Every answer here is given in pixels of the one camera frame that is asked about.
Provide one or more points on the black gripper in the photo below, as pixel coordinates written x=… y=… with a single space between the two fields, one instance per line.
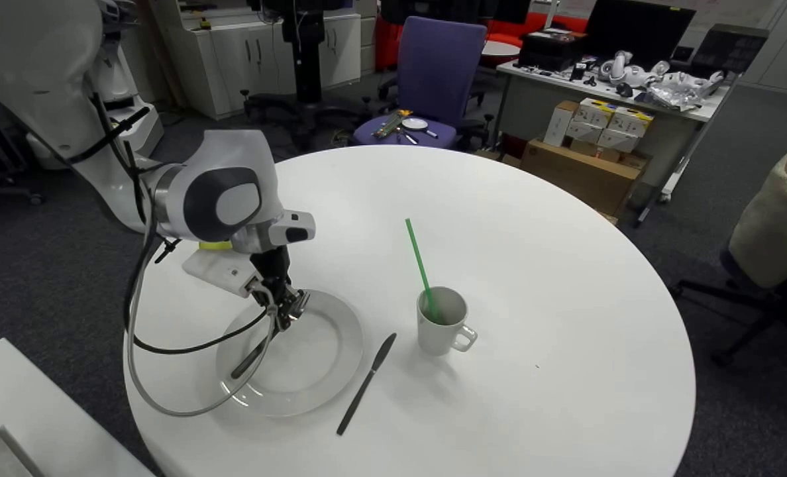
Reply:
x=277 y=287

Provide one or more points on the silver fork black handle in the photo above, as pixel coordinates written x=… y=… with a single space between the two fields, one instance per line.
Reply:
x=258 y=351

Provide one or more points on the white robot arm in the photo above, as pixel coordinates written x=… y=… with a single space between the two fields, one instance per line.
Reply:
x=222 y=193

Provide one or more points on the white round plate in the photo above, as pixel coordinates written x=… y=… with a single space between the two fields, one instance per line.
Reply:
x=306 y=368

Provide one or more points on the green straw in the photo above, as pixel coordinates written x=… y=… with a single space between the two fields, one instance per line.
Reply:
x=420 y=264

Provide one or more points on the white mug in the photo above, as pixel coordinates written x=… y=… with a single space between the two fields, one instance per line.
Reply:
x=444 y=323

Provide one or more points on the white cabinet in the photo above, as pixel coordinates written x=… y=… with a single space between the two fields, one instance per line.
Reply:
x=229 y=55

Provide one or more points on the purple office chair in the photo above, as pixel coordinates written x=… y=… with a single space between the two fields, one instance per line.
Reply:
x=434 y=74

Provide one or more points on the white side table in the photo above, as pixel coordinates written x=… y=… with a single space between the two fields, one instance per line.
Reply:
x=56 y=437

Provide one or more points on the cardboard box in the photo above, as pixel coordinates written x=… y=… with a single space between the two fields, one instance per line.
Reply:
x=599 y=181

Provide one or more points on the white desk with clutter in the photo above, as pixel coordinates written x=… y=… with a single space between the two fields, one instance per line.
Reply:
x=685 y=108

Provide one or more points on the beige jacket on chair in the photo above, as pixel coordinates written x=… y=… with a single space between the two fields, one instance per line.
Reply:
x=759 y=239

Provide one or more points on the black office chair base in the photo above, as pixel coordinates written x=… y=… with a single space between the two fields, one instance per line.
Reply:
x=742 y=291

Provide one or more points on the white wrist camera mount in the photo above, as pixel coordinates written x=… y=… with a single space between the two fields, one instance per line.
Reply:
x=230 y=268

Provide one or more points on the black handled knife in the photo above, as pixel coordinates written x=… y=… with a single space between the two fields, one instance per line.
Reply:
x=367 y=384

